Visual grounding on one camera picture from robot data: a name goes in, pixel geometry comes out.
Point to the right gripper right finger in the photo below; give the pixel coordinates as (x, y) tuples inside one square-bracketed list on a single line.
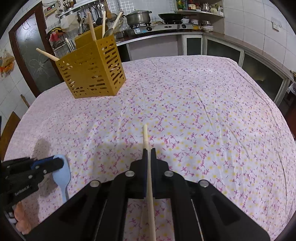
[(199, 210)]

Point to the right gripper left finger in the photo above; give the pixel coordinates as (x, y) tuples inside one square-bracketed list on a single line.
[(96, 212)]

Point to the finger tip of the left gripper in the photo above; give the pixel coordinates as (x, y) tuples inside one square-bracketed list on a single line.
[(48, 165)]

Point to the light blue plastic spatula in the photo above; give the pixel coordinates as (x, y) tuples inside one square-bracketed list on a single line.
[(62, 177)]

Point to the bamboo chopstick diagonal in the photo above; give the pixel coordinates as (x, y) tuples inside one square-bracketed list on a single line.
[(54, 58)]

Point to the long bamboo chopstick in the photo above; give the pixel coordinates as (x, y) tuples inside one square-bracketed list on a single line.
[(90, 22)]

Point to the metal spoon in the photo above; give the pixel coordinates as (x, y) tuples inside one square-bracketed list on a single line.
[(110, 31)]

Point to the bamboo chopstick pair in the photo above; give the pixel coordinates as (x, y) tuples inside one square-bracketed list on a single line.
[(103, 23), (71, 49)]

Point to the kitchen counter cabinets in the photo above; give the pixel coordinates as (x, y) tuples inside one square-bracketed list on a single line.
[(273, 77)]

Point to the person's left hand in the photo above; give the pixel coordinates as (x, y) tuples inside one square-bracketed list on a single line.
[(22, 225)]

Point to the pink floral tablecloth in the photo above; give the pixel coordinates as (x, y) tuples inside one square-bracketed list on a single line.
[(206, 117)]

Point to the yellow perforated utensil holder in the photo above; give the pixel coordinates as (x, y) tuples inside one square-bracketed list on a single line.
[(94, 68)]

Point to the orange hanging bags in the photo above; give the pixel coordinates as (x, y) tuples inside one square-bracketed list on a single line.
[(7, 63)]

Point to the dark wooden glass door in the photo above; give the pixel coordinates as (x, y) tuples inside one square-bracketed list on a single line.
[(28, 34)]

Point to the gas stove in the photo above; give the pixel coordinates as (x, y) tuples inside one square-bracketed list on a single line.
[(157, 28)]

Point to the steel cooking pot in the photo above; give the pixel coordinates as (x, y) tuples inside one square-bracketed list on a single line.
[(138, 17)]

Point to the black wok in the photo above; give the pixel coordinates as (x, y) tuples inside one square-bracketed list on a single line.
[(171, 18)]

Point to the corner shelf with bottles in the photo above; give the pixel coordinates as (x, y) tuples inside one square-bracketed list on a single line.
[(212, 11)]

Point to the wooden board by wall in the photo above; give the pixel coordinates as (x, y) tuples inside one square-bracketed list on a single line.
[(8, 132)]

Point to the wall utensil rack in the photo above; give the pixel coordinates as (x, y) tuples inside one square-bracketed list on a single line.
[(55, 11)]

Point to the white wall socket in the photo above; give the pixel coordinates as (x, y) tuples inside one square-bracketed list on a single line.
[(276, 25)]

